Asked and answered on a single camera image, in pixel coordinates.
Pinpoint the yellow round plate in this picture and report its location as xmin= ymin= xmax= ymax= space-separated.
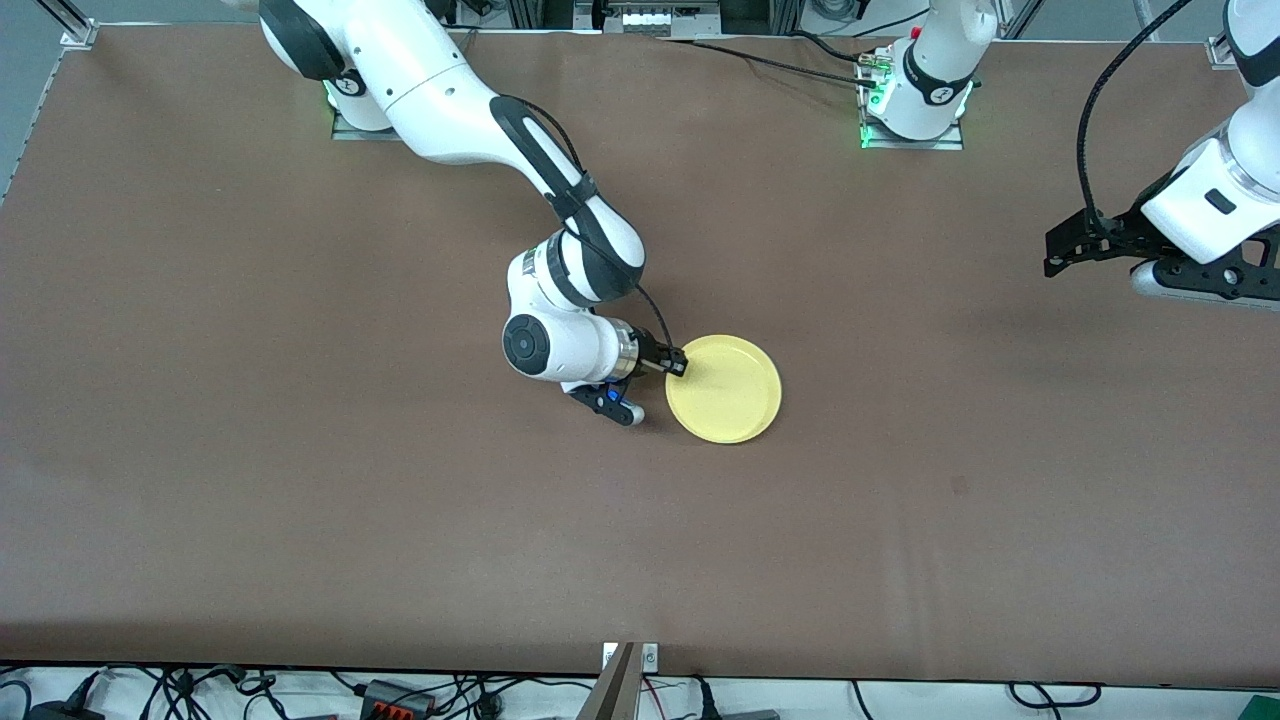
xmin=665 ymin=334 xmax=784 ymax=447

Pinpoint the aluminium rack with white device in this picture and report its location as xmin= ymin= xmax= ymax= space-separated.
xmin=505 ymin=0 xmax=807 ymax=39

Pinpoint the black and orange power strip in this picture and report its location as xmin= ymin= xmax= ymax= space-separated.
xmin=360 ymin=679 xmax=437 ymax=720

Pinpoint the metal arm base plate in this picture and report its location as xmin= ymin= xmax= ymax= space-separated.
xmin=860 ymin=50 xmax=966 ymax=152
xmin=330 ymin=80 xmax=407 ymax=142

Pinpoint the short curved black cable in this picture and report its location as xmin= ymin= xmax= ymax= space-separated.
xmin=785 ymin=30 xmax=865 ymax=65

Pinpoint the long straight black cable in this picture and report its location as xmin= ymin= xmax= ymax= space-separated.
xmin=657 ymin=36 xmax=883 ymax=91

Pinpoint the grey metal post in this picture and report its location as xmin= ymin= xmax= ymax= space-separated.
xmin=577 ymin=642 xmax=642 ymax=720

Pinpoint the looped black floor cable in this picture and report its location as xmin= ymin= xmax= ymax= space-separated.
xmin=1007 ymin=681 xmax=1104 ymax=710

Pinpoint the tangled black floor cable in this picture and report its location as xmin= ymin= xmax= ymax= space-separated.
xmin=100 ymin=664 xmax=293 ymax=720

